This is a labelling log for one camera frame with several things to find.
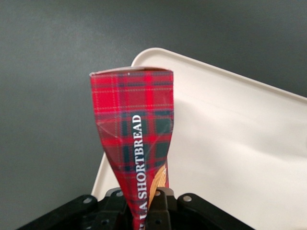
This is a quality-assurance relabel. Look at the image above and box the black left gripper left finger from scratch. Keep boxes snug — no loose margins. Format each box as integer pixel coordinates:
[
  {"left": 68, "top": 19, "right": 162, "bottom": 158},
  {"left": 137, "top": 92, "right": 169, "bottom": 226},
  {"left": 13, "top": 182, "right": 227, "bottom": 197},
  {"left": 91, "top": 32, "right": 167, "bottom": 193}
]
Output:
[{"left": 92, "top": 188, "right": 132, "bottom": 230}]

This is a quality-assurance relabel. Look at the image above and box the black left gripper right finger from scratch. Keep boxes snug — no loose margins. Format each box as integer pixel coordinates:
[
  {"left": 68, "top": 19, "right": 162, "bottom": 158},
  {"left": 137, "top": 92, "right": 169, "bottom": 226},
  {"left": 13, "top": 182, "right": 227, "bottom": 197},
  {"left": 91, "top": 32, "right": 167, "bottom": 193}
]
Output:
[{"left": 145, "top": 188, "right": 178, "bottom": 230}]

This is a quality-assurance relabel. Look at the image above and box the red tartan shortbread cookie box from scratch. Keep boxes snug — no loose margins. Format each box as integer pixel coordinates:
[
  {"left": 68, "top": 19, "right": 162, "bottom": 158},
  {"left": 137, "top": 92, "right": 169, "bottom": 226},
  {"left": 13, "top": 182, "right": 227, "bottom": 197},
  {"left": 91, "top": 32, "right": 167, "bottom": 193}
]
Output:
[{"left": 89, "top": 67, "right": 174, "bottom": 230}]

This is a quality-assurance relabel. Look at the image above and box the beige plastic tray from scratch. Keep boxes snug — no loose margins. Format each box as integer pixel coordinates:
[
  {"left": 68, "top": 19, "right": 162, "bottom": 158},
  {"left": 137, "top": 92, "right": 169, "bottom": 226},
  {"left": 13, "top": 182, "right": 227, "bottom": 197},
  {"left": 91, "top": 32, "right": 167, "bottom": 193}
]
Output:
[{"left": 91, "top": 47, "right": 307, "bottom": 230}]

